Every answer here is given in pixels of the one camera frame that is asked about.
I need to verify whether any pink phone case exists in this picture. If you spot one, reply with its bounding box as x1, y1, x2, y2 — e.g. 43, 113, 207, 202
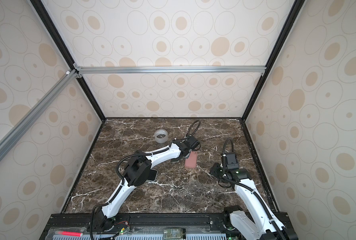
185, 151, 198, 169

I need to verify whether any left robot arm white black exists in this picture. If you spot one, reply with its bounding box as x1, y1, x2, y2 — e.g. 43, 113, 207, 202
89, 136, 201, 234

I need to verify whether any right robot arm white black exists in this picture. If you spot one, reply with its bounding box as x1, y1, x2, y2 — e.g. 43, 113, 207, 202
211, 152, 298, 240

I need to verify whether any clear tape roll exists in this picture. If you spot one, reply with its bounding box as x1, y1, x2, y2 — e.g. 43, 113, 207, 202
154, 129, 169, 144

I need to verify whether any green circuit board module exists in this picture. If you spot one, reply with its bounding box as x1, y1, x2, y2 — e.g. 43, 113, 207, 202
163, 228, 186, 240

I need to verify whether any pink marker pen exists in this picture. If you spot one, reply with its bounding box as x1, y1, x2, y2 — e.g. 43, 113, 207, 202
55, 231, 83, 238

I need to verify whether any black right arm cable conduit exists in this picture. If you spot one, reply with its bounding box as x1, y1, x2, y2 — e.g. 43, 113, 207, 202
218, 137, 289, 240

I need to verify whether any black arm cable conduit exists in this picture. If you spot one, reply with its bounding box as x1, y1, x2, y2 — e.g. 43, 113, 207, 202
218, 137, 289, 240
89, 119, 202, 240

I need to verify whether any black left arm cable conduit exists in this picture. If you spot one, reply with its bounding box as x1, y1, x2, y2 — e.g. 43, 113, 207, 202
89, 119, 202, 240

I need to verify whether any silver aluminium rail back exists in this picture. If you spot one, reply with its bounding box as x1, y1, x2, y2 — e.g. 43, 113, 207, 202
77, 66, 266, 74

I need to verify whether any silver aluminium rail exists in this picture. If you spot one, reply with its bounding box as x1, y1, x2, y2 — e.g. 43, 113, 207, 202
77, 66, 266, 74
0, 70, 77, 162

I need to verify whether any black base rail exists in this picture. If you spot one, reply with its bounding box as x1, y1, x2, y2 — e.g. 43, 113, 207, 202
46, 212, 289, 235

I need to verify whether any black corner frame post right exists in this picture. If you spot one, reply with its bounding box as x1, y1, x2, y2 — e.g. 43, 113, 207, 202
240, 0, 305, 122

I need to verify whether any black corner frame post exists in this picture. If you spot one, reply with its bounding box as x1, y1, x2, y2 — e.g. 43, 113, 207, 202
30, 0, 106, 122
240, 0, 305, 122

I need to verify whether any black corner frame post left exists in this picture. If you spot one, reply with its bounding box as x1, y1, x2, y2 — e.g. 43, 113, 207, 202
30, 0, 106, 122

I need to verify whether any silver aluminium rail left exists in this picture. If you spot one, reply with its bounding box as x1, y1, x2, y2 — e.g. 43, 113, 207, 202
0, 70, 77, 162

